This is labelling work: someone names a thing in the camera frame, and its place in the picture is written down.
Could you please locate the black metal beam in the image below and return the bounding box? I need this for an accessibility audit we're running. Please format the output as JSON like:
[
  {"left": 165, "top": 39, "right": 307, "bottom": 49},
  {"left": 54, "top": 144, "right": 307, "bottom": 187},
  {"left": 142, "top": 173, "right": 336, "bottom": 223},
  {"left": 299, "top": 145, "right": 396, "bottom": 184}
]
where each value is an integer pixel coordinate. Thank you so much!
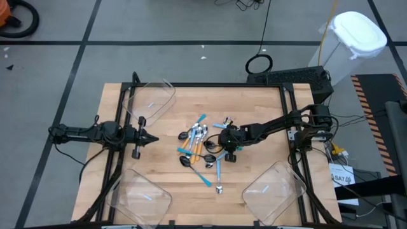
[{"left": 333, "top": 181, "right": 407, "bottom": 202}]

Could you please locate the white paper label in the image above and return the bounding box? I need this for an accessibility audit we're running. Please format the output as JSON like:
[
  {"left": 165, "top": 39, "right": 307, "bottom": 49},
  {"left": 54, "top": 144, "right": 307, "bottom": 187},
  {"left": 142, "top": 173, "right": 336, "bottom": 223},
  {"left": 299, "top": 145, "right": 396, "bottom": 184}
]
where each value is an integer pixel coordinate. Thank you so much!
[{"left": 329, "top": 162, "right": 360, "bottom": 207}]

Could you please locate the black aluminium table frame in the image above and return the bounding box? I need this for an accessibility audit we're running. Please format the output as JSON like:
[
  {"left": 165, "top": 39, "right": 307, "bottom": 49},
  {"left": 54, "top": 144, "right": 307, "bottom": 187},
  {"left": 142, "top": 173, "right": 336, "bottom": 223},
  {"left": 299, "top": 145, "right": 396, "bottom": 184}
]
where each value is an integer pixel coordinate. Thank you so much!
[{"left": 71, "top": 71, "right": 343, "bottom": 229}]

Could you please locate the black cable bundle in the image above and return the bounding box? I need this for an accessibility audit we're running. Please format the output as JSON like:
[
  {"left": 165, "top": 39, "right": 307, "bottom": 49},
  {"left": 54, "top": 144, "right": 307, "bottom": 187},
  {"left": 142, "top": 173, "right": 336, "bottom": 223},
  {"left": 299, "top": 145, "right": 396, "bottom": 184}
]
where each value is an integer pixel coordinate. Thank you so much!
[{"left": 213, "top": 0, "right": 266, "bottom": 12}]

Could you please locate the black vacuum hose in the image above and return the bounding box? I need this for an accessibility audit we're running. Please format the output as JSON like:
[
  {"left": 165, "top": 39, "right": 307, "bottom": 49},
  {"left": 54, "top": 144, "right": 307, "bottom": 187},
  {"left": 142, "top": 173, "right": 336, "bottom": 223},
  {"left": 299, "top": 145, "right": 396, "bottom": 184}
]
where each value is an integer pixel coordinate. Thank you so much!
[{"left": 0, "top": 0, "right": 40, "bottom": 39}]

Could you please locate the black hazard-striped mat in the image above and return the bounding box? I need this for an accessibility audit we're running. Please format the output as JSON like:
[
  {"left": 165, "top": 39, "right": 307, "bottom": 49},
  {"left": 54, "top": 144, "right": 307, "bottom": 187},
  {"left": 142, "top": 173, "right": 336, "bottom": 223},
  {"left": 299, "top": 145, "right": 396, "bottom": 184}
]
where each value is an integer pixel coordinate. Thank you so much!
[{"left": 350, "top": 73, "right": 407, "bottom": 177}]

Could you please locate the black computer case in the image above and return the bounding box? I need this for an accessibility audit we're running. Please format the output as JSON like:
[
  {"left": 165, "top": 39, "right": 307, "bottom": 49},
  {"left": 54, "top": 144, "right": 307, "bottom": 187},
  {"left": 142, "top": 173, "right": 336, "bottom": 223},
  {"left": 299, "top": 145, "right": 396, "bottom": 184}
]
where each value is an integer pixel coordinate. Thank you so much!
[{"left": 246, "top": 66, "right": 335, "bottom": 104}]

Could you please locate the black coiled hanging cable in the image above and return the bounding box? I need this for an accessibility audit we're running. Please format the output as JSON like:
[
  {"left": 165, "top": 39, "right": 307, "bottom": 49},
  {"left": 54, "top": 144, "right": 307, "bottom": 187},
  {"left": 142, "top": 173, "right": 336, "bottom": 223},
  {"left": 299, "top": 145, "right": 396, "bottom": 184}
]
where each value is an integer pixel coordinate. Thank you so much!
[{"left": 244, "top": 0, "right": 273, "bottom": 76}]

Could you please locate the dark grey cart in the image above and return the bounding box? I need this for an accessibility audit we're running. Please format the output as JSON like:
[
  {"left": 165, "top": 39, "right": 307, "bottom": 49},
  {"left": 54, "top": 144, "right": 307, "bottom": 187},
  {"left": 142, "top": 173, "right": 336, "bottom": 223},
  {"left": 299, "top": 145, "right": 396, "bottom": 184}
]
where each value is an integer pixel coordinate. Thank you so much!
[{"left": 384, "top": 100, "right": 407, "bottom": 229}]

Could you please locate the clear plastic tray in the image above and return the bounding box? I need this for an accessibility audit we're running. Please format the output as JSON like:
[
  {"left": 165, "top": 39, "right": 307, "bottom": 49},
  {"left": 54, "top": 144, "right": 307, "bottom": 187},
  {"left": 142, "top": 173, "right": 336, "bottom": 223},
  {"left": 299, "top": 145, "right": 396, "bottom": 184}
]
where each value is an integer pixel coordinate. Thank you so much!
[
  {"left": 121, "top": 78, "right": 177, "bottom": 128},
  {"left": 241, "top": 160, "right": 308, "bottom": 226},
  {"left": 106, "top": 168, "right": 173, "bottom": 228}
]

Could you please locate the yellow-handled spoon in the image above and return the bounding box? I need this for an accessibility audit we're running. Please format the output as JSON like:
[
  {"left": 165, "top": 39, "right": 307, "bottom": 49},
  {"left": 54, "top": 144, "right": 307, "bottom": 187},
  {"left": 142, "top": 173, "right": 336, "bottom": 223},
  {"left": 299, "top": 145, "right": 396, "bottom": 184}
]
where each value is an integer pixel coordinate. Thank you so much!
[{"left": 185, "top": 127, "right": 198, "bottom": 160}]

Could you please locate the yellow cable connector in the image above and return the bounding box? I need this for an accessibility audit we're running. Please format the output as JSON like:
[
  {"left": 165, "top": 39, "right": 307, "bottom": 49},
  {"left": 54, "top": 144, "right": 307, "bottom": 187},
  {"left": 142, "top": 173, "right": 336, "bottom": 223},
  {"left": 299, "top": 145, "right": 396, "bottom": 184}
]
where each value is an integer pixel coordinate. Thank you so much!
[{"left": 330, "top": 142, "right": 350, "bottom": 160}]

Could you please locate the teal-handled black spoon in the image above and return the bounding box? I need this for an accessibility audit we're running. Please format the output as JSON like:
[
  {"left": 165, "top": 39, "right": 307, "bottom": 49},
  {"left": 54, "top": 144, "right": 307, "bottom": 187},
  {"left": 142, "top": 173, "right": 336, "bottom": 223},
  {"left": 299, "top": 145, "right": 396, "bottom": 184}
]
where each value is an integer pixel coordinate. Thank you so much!
[
  {"left": 204, "top": 139, "right": 243, "bottom": 152},
  {"left": 176, "top": 146, "right": 217, "bottom": 163},
  {"left": 179, "top": 155, "right": 213, "bottom": 188},
  {"left": 177, "top": 113, "right": 207, "bottom": 141}
]

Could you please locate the orange vacuum cleaner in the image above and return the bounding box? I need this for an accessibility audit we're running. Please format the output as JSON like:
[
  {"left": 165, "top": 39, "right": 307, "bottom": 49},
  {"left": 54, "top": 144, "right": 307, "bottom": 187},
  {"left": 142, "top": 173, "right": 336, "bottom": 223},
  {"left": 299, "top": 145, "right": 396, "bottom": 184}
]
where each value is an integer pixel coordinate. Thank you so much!
[{"left": 0, "top": 0, "right": 13, "bottom": 28}]

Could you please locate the yellow hanging cable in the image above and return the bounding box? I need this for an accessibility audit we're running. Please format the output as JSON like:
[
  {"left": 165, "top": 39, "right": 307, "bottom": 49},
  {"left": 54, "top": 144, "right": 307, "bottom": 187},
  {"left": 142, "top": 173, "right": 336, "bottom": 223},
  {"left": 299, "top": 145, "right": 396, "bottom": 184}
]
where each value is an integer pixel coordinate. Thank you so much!
[{"left": 317, "top": 0, "right": 338, "bottom": 64}]

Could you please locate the clear bin with white lid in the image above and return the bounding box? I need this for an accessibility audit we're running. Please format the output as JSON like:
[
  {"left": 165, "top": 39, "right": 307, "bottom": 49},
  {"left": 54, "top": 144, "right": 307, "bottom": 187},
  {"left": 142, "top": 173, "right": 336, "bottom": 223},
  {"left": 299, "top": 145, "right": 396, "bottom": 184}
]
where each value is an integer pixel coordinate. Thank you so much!
[{"left": 307, "top": 11, "right": 388, "bottom": 87}]

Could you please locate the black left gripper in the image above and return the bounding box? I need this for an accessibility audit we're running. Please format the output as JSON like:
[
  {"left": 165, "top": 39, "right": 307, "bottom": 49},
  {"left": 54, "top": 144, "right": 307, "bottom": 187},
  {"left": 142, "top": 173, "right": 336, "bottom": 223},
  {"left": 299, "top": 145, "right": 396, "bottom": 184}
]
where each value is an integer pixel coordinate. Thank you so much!
[{"left": 125, "top": 116, "right": 160, "bottom": 160}]

